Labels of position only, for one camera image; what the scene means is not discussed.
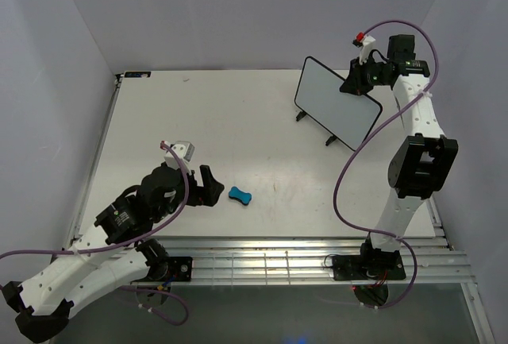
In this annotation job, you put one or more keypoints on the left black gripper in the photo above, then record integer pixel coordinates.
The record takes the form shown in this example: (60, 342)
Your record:
(208, 196)

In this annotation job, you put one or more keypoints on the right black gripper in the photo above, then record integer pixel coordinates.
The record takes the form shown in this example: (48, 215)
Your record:
(354, 83)

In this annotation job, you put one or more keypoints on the blue whiteboard eraser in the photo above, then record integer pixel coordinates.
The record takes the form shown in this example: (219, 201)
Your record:
(240, 196)

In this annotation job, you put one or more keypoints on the small black-framed whiteboard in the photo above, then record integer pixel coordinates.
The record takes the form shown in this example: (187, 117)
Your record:
(347, 118)

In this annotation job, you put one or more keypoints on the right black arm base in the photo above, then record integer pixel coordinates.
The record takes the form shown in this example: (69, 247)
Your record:
(354, 267)

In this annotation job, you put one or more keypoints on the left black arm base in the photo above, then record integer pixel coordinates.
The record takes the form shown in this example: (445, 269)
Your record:
(174, 269)

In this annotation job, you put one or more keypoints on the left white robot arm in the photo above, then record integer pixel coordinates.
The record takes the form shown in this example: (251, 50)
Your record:
(112, 252)

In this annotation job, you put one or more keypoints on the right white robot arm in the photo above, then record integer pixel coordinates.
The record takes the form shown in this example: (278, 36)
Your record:
(423, 161)

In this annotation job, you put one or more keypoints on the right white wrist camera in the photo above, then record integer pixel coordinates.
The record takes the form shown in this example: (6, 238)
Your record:
(366, 44)

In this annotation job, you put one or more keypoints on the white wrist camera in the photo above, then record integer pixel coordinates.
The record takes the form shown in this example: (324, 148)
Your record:
(184, 150)
(366, 44)

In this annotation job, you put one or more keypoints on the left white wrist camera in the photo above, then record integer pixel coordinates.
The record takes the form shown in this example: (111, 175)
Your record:
(184, 150)

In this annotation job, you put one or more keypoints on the wire whiteboard stand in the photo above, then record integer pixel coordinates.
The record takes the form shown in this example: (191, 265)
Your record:
(316, 127)

